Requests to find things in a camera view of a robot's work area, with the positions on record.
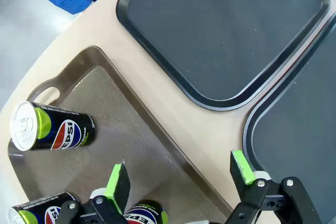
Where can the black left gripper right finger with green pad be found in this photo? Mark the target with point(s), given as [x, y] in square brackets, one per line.
[240, 166]

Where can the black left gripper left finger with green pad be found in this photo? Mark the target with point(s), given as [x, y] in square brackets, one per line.
[119, 182]

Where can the black Pepsi can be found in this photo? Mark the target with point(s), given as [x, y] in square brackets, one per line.
[34, 212]
[147, 213]
[68, 132]

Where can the black rectangular serving tray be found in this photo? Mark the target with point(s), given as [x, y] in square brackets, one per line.
[302, 116]
[223, 37]

